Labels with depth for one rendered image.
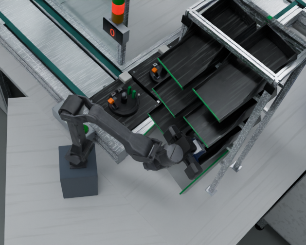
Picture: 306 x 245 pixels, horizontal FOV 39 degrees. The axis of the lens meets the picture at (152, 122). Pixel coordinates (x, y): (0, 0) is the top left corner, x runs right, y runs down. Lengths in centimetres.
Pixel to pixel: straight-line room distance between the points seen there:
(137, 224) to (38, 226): 39
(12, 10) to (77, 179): 106
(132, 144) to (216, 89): 30
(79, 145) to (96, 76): 63
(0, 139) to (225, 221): 169
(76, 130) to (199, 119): 40
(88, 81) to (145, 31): 48
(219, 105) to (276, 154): 82
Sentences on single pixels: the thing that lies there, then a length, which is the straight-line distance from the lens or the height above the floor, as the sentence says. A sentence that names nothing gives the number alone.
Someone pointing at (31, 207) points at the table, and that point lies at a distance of 182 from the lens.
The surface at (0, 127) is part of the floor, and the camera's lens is 303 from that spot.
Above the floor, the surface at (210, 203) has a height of 86.
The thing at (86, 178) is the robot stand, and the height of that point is 105.
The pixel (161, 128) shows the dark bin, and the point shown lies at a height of 119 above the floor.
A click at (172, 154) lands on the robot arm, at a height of 142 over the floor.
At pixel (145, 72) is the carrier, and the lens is 202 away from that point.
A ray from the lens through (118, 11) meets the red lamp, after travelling 175.
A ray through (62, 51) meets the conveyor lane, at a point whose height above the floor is 92.
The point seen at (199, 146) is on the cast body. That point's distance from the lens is 145.
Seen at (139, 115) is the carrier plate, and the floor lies 97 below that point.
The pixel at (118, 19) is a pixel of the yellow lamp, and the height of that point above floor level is 129.
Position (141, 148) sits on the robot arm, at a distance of 132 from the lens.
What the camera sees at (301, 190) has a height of 67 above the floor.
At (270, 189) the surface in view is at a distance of 197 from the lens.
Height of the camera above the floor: 255
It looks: 58 degrees down
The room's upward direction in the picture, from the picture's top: 12 degrees clockwise
